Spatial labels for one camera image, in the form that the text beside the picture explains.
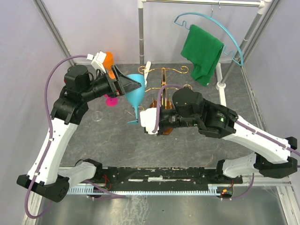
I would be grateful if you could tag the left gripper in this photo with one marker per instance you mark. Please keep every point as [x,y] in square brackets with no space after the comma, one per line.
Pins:
[123,85]

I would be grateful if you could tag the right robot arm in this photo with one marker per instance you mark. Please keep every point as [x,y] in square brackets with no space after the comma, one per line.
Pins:
[270,156]

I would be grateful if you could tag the silver clothes rail stand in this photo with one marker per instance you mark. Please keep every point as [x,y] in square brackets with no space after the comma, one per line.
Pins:
[262,6]

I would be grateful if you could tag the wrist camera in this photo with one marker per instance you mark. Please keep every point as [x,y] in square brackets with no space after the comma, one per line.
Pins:
[148,120]
[97,60]

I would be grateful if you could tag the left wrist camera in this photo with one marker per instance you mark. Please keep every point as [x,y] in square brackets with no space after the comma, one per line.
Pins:
[97,60]

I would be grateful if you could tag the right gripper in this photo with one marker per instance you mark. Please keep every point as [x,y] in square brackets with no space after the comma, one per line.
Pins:
[161,128]

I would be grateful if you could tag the green cloth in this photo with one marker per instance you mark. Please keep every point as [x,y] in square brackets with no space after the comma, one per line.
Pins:
[203,50]

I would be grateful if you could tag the light blue clothes hanger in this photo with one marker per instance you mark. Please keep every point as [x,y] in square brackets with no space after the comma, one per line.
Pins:
[237,57]

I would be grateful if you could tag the orange wine glass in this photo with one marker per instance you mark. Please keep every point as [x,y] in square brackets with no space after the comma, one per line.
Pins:
[108,62]

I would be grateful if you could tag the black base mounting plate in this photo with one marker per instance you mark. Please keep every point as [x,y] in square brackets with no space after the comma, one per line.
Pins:
[161,179]

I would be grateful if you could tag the gold wire glass rack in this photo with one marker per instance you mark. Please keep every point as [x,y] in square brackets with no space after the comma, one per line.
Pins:
[164,102]

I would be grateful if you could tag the blue wine glass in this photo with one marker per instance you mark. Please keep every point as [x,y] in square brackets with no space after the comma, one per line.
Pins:
[136,97]

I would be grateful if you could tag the pink wine glass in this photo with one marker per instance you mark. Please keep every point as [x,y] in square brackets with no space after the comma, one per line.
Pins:
[111,101]

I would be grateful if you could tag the light blue cable duct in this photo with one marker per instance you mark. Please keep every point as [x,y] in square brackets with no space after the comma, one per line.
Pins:
[87,189]

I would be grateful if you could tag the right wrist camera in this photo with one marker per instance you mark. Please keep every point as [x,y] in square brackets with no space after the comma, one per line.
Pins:
[148,120]

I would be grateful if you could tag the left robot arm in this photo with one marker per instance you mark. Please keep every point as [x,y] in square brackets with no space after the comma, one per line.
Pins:
[44,178]

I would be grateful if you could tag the clear wine glass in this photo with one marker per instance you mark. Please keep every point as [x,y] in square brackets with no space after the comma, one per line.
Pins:
[97,116]

